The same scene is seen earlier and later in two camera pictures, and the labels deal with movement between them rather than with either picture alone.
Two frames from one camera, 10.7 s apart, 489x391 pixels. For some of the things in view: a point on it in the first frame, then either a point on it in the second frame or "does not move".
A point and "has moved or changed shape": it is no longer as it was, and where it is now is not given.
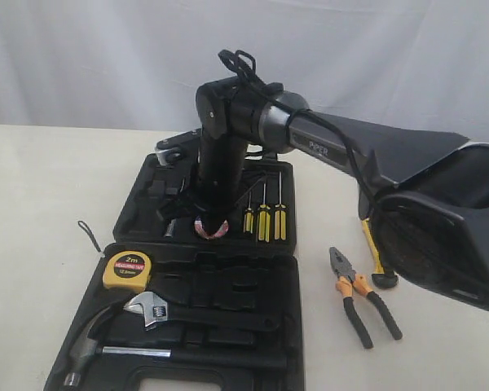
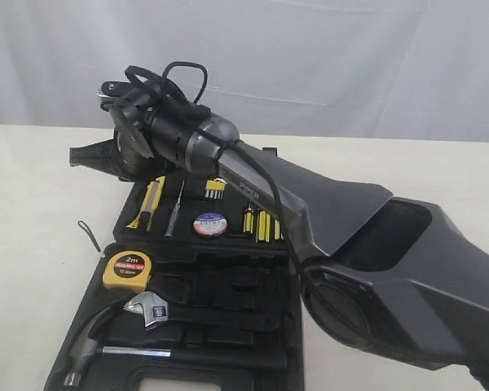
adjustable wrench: [155, 309] does not move
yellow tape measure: [123, 270] does not move
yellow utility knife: [381, 278] has moved or changed shape
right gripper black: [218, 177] to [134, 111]
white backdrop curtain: [438, 64] does not move
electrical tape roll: [200, 229] does not move
